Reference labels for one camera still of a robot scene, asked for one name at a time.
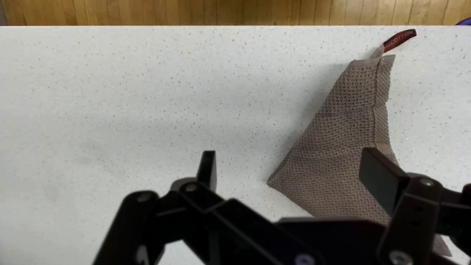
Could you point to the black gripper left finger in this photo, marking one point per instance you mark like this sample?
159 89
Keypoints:
206 225

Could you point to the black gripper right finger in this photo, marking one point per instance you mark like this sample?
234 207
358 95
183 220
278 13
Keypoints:
412 210

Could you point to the brown waffle-weave towel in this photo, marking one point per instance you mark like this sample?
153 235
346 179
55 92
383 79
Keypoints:
343 136

